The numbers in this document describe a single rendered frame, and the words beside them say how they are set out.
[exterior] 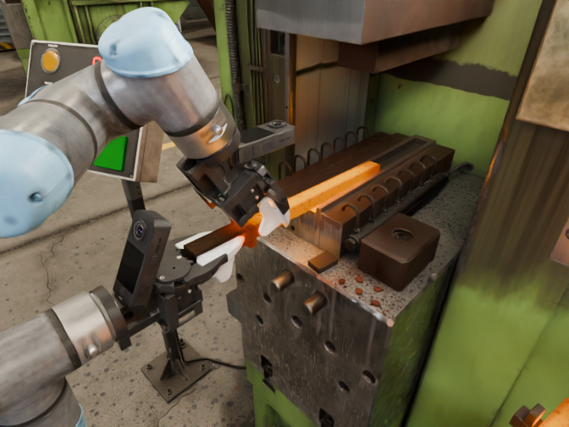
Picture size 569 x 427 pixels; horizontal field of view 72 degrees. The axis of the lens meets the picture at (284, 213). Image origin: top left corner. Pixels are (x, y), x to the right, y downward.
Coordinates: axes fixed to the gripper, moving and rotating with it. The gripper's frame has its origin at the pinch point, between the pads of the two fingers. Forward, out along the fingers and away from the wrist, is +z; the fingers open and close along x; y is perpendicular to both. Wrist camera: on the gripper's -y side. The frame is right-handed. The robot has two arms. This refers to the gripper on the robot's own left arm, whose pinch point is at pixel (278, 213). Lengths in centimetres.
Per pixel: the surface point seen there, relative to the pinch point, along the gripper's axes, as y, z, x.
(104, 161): 10.0, -3.1, -44.0
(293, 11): -20.5, -21.4, -4.3
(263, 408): 33, 65, -10
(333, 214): -6.5, 5.9, 4.7
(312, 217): -4.7, 7.0, 1.1
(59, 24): -95, 86, -482
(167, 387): 55, 84, -54
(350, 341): 8.0, 17.6, 15.8
